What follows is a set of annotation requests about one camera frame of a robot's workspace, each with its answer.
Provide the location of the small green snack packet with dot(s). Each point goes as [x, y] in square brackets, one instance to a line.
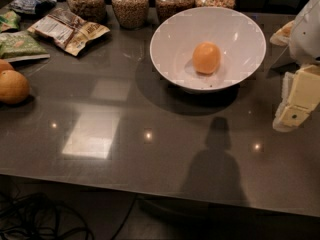
[9, 21]

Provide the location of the brown white snack bag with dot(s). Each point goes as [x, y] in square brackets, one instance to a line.
[67, 30]

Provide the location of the glass jar of nuts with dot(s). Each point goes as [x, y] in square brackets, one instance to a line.
[131, 14]

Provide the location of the large orange on table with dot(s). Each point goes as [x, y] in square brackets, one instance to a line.
[14, 87]

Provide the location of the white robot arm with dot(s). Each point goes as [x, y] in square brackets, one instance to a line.
[304, 43]

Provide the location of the glass jar of dark grains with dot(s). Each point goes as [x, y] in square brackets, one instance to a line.
[167, 8]

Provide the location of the bread piece behind arm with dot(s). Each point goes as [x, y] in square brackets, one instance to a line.
[281, 36]

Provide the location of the green snack bag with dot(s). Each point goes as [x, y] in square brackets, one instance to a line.
[20, 46]

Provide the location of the blue snack bag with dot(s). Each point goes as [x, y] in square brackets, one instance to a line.
[32, 7]

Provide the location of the glass jar of granola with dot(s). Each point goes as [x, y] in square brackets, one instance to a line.
[90, 10]

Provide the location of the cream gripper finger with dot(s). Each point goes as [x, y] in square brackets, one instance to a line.
[303, 99]
[287, 85]

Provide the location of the white ceramic bowl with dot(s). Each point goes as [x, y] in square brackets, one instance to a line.
[241, 42]

